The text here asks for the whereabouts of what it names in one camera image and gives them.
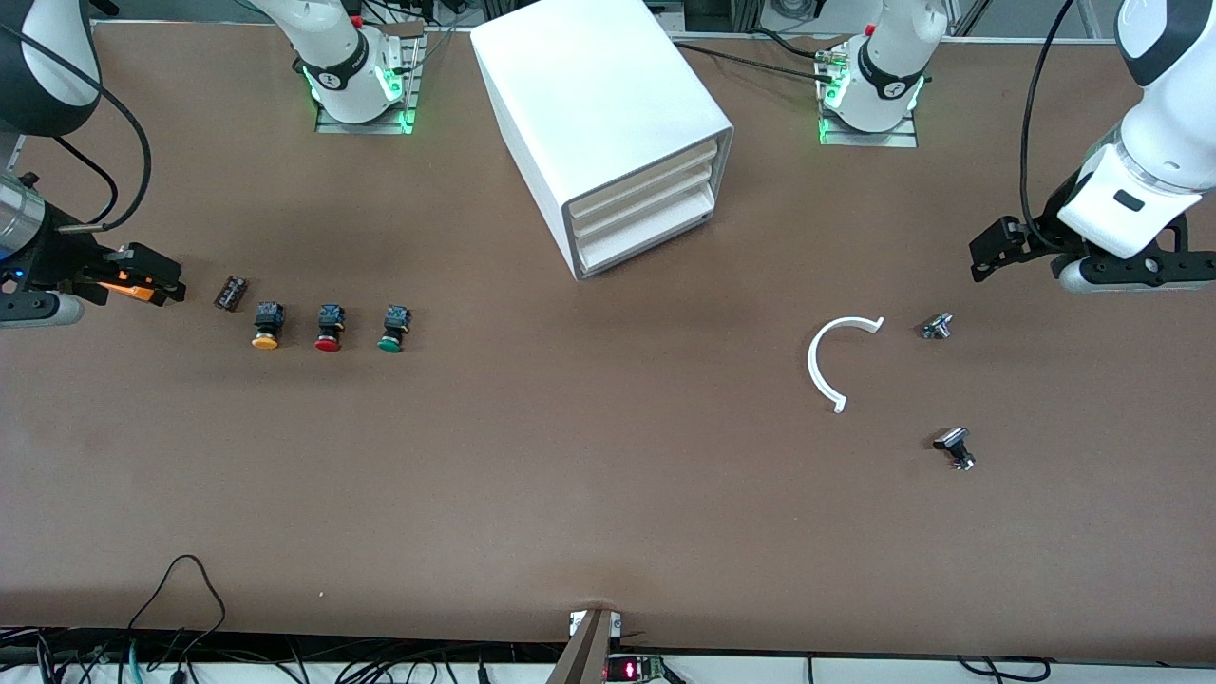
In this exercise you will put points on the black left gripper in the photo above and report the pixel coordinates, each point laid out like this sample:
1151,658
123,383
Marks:
1038,231

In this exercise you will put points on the aluminium arm base plate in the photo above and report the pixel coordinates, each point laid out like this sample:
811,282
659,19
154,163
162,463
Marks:
366,127
874,139

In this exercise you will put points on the orange box black base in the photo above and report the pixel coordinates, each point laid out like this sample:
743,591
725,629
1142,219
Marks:
133,293

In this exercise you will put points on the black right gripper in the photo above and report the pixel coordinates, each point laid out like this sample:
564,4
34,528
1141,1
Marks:
66,257

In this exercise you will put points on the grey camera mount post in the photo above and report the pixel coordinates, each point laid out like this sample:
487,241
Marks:
584,655

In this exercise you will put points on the black box red display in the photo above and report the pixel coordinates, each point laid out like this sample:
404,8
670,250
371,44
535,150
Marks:
632,670

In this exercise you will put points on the red push button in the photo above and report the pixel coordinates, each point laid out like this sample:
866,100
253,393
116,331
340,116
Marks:
330,328

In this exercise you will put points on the small black terminal block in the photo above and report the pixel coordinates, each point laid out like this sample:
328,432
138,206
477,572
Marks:
231,294

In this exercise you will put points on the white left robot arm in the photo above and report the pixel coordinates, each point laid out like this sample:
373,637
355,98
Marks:
1159,123

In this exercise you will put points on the yellow push button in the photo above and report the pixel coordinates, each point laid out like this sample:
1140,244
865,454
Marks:
268,323

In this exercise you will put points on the green push button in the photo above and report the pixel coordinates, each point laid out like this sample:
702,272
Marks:
393,328

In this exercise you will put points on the white curved plastic arc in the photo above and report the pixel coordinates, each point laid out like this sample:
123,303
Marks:
812,366

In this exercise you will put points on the small silver metal fitting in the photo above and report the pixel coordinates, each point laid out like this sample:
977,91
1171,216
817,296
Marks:
937,327

